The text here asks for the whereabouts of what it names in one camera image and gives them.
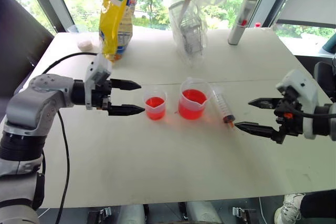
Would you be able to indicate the white cylindrical tube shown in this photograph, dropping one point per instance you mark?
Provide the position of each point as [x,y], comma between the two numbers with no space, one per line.
[240,22]

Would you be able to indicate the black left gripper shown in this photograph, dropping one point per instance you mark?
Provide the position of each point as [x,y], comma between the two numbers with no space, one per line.
[101,95]

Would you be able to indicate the metal mesh basket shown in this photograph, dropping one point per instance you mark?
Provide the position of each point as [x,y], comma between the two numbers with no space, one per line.
[190,32]

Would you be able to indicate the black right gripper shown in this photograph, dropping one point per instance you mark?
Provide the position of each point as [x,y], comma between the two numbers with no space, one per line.
[294,127]

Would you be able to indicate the clear plastic syringe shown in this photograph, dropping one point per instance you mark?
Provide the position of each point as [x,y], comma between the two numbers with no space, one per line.
[222,104]

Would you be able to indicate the teal object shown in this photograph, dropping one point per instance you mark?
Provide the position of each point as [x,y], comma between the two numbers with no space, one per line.
[330,47]

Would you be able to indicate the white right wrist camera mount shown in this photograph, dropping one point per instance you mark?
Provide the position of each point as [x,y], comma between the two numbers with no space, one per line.
[299,82]

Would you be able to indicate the black trouser leg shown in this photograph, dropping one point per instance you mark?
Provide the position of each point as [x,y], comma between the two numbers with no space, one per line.
[319,204]

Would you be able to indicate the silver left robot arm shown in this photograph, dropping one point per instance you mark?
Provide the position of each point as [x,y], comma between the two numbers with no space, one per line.
[31,103]

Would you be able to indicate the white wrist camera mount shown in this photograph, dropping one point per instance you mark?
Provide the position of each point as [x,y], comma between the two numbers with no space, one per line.
[299,82]
[97,69]

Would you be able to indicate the white crumpled tissue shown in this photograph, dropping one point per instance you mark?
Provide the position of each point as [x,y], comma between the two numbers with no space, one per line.
[84,45]

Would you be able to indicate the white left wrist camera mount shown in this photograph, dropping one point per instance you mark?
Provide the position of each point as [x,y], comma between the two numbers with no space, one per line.
[97,69]

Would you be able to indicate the small beaker red liquid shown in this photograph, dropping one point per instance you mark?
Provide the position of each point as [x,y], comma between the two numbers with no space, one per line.
[155,110]

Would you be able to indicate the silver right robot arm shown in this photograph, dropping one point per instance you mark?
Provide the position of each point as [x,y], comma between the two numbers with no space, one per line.
[326,110]

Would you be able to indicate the black chair back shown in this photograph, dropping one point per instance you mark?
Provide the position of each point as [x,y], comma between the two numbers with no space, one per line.
[18,51]

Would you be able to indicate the yellow snack bag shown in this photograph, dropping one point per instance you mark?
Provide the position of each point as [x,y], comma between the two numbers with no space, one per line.
[113,24]

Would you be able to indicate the white sneaker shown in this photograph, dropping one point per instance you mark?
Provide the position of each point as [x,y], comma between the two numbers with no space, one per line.
[287,208]

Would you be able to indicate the black rounded chair part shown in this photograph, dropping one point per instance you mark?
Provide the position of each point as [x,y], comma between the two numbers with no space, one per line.
[325,77]

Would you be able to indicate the large beaker red liquid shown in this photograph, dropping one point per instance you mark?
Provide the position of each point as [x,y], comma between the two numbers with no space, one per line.
[191,106]

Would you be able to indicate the metal table latch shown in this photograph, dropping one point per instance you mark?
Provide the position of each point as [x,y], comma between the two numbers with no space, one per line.
[242,213]
[101,214]

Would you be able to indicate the grey cylinder under table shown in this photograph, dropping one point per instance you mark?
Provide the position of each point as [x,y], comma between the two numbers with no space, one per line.
[203,213]
[132,214]

